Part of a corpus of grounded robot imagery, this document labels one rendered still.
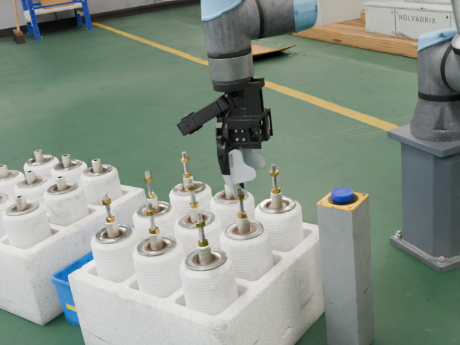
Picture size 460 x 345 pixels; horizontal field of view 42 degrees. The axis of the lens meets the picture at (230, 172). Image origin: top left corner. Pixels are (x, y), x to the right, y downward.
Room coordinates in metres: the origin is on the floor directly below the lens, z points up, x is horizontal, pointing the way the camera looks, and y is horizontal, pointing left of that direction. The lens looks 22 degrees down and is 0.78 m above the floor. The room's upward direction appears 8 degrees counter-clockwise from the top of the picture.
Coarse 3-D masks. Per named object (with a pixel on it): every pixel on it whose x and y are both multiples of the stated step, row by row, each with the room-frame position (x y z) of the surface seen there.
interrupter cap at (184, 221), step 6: (204, 210) 1.13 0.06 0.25; (186, 216) 1.11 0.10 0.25; (204, 216) 1.11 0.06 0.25; (210, 216) 1.10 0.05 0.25; (180, 222) 1.09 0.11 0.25; (186, 222) 1.09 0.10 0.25; (192, 222) 1.09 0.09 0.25; (210, 222) 1.07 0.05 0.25; (186, 228) 1.07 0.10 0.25; (192, 228) 1.06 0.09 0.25
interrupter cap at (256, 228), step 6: (234, 222) 1.06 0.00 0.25; (252, 222) 1.05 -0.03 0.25; (258, 222) 1.04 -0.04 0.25; (228, 228) 1.04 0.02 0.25; (234, 228) 1.04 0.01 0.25; (252, 228) 1.03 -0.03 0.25; (258, 228) 1.02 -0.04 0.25; (228, 234) 1.01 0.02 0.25; (234, 234) 1.01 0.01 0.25; (240, 234) 1.01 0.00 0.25; (246, 234) 1.00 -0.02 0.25; (252, 234) 1.00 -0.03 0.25; (258, 234) 1.00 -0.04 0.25
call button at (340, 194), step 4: (336, 188) 0.99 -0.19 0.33; (340, 188) 0.98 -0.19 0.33; (344, 188) 0.98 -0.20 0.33; (348, 188) 0.98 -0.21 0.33; (332, 192) 0.97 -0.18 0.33; (336, 192) 0.97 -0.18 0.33; (340, 192) 0.97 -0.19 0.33; (344, 192) 0.97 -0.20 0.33; (348, 192) 0.96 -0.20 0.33; (352, 192) 0.96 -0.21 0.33; (332, 196) 0.97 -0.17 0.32; (336, 196) 0.96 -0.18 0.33; (340, 196) 0.96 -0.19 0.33; (344, 196) 0.95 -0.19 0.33; (348, 196) 0.96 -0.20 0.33; (352, 196) 0.96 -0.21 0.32; (336, 200) 0.96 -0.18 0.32; (340, 200) 0.96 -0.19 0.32; (344, 200) 0.96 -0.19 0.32; (348, 200) 0.96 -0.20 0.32
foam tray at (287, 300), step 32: (288, 256) 1.03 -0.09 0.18; (96, 288) 1.02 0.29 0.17; (128, 288) 0.99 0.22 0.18; (256, 288) 0.93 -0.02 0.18; (288, 288) 0.99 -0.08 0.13; (320, 288) 1.08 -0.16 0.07; (96, 320) 1.03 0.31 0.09; (128, 320) 0.97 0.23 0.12; (160, 320) 0.91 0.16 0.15; (192, 320) 0.86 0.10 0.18; (224, 320) 0.85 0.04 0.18; (256, 320) 0.90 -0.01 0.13; (288, 320) 0.98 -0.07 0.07
